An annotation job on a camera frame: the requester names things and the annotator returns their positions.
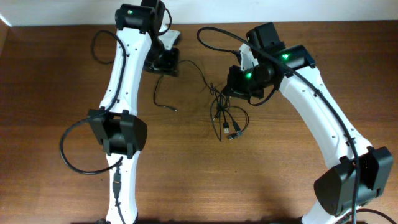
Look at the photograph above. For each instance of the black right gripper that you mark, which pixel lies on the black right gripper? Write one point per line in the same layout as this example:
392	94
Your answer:
235	87

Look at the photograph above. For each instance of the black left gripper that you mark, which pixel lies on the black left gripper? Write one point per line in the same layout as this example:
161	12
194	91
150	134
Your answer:
162	66

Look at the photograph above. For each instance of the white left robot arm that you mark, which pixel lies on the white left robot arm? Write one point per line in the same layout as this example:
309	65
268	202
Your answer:
144	43

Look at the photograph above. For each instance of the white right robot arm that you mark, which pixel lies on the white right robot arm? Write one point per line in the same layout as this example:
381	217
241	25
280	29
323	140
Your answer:
356	171

